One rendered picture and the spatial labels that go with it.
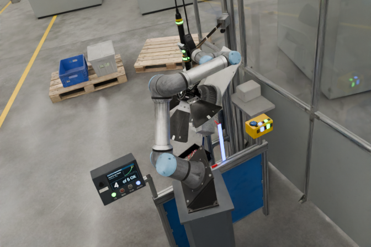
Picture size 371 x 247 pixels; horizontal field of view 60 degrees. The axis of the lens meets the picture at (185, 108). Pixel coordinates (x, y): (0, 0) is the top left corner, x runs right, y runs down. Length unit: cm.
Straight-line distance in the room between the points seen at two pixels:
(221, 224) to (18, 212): 246
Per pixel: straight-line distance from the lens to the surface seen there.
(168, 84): 163
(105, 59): 513
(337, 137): 239
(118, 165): 188
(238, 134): 339
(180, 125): 239
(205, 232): 199
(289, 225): 300
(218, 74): 253
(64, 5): 955
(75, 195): 367
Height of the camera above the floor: 250
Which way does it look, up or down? 36 degrees down
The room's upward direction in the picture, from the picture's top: 12 degrees counter-clockwise
